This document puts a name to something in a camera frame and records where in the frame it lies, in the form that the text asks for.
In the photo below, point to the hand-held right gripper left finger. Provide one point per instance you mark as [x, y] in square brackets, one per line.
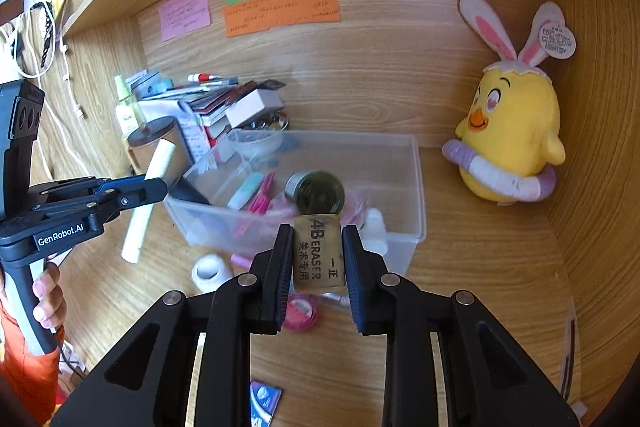
[282, 279]

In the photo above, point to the pile of white papers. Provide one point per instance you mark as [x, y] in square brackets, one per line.
[192, 132]

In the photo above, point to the white cardboard box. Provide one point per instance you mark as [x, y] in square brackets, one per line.
[250, 107]

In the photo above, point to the pink scissors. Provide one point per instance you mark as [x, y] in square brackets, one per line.
[262, 199]

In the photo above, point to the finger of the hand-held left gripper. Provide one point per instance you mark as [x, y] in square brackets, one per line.
[135, 196]
[65, 189]

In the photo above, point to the blue grey case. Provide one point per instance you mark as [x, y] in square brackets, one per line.
[150, 84]

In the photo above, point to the person's left forearm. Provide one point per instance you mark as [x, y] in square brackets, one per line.
[25, 377]

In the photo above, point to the brown rectangular eraser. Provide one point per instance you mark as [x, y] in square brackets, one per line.
[317, 257]

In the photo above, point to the yellow chick plush toy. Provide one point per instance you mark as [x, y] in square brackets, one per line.
[510, 127]

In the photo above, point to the clear plastic bin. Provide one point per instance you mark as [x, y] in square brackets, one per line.
[400, 187]

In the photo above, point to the green spray bottle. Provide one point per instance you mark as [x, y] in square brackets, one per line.
[127, 114]

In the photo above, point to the white tape roll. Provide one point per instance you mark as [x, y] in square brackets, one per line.
[207, 277]

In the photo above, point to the blue white card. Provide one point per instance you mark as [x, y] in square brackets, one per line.
[265, 399]

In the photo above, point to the pink sticky note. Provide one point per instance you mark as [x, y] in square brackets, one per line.
[184, 13]

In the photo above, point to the dark glass bottle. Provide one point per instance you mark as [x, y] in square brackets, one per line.
[320, 194]

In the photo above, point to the pink washi tape roll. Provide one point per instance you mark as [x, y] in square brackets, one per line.
[302, 314]

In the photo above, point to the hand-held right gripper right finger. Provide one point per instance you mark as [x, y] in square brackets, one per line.
[357, 279]

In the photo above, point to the pink pen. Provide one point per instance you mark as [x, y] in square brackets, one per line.
[241, 261]

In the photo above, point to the white bowl of beads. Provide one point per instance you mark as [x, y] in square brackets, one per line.
[255, 147]

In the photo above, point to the red white marker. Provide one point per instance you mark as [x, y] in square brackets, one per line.
[202, 78]

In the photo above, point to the dark brown object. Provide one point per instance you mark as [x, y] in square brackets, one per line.
[272, 83]

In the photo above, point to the cream cylindrical tube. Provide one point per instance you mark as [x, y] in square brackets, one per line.
[137, 237]

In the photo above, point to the teal correction tape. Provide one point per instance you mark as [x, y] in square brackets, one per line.
[245, 192]

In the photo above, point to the orange sticky note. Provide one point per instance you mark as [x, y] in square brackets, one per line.
[280, 12]

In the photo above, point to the small white bottle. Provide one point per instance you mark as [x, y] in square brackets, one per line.
[374, 222]

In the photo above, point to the stack of booklets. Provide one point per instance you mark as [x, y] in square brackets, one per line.
[215, 109]

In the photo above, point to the brown ceramic mug with lid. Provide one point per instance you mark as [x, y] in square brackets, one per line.
[157, 132]

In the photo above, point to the person's left hand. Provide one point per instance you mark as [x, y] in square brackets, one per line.
[49, 302]

